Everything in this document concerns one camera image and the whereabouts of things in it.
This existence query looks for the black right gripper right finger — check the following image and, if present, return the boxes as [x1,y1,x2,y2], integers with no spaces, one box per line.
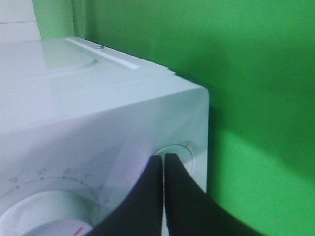
[164,153,263,236]

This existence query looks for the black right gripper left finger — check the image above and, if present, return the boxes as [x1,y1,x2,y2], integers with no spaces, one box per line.
[92,155,163,236]

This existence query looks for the white microwave oven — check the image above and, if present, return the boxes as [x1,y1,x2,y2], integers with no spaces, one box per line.
[0,37,209,236]

